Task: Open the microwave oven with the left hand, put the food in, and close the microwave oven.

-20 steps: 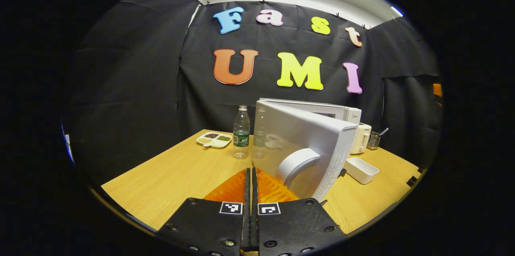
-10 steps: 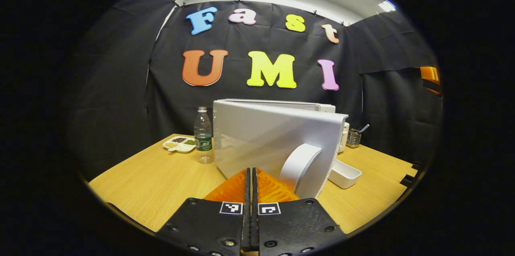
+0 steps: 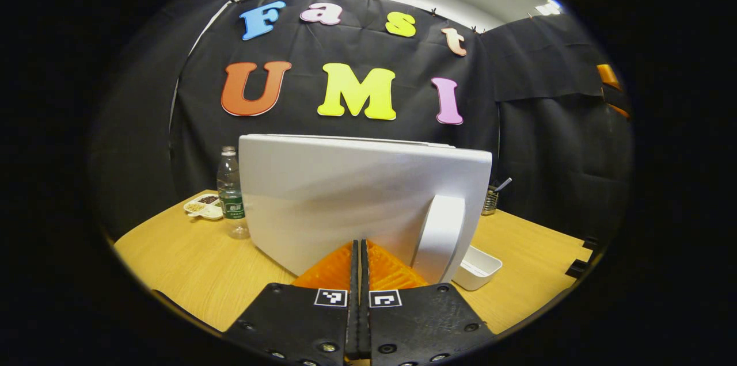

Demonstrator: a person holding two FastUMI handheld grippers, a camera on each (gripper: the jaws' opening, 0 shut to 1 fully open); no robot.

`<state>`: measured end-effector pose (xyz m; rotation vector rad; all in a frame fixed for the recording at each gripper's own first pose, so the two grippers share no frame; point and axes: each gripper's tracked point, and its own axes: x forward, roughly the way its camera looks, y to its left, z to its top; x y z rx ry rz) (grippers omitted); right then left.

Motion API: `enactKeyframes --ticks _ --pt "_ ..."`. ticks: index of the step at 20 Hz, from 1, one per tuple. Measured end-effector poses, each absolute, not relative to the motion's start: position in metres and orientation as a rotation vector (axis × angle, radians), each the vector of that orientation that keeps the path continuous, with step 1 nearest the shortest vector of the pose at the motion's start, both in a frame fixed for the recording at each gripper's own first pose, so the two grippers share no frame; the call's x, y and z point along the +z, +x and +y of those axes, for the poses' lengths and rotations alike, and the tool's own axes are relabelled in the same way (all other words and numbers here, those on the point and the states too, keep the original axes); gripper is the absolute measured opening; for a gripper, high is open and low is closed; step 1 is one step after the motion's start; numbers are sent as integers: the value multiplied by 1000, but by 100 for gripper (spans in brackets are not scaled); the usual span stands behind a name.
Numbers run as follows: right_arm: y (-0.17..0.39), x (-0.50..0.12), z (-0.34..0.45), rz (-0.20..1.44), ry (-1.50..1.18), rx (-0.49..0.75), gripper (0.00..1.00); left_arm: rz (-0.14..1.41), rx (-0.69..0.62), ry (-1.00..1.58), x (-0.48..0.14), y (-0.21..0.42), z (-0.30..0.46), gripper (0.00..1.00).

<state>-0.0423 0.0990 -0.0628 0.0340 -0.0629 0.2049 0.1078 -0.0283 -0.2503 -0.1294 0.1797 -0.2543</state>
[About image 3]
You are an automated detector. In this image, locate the black backdrop cloth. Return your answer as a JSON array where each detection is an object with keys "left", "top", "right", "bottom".
[{"left": 89, "top": 0, "right": 634, "bottom": 240}]

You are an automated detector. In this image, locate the white microwave oven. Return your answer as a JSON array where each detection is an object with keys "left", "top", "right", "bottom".
[{"left": 238, "top": 134, "right": 494, "bottom": 285}]

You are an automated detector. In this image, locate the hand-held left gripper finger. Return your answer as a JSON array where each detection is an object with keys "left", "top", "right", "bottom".
[
  {"left": 360, "top": 239, "right": 496, "bottom": 366},
  {"left": 223, "top": 239, "right": 359, "bottom": 366}
]

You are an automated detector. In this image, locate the small wire mesh basket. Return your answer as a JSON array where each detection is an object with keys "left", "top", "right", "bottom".
[{"left": 482, "top": 177, "right": 513, "bottom": 216}]

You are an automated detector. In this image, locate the clear plastic water bottle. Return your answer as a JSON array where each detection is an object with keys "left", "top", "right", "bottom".
[{"left": 216, "top": 146, "right": 250, "bottom": 240}]

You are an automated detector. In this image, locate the white rectangular tray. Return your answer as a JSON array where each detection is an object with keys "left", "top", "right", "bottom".
[{"left": 451, "top": 245, "right": 504, "bottom": 292}]

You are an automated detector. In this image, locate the white divided snack dish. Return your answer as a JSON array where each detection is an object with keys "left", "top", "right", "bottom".
[{"left": 183, "top": 193, "right": 225, "bottom": 222}]

